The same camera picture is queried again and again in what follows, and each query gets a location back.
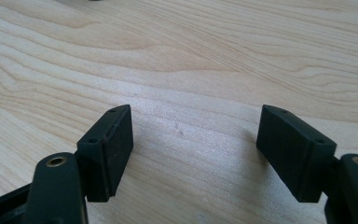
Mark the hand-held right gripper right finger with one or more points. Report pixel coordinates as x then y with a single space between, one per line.
295 155

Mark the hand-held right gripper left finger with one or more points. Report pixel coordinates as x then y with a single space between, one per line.
105 155

